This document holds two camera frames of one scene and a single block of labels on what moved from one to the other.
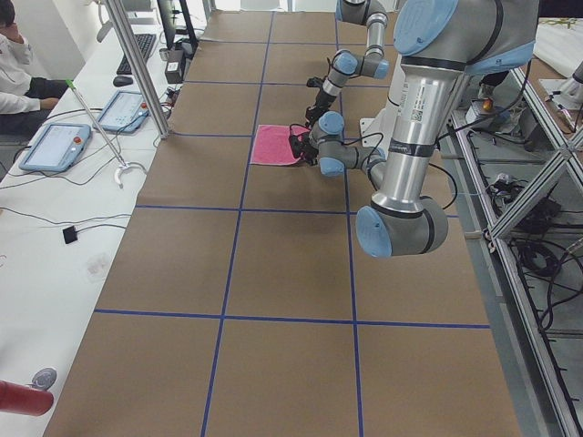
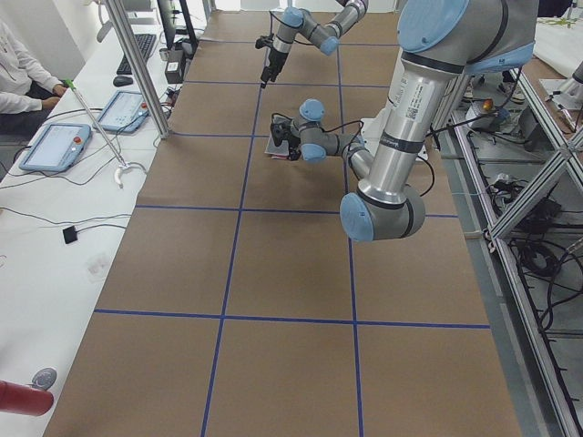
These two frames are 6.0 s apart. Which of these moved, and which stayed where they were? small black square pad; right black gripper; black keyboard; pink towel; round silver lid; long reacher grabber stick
Moved: right black gripper; pink towel
Stayed: black keyboard; long reacher grabber stick; small black square pad; round silver lid
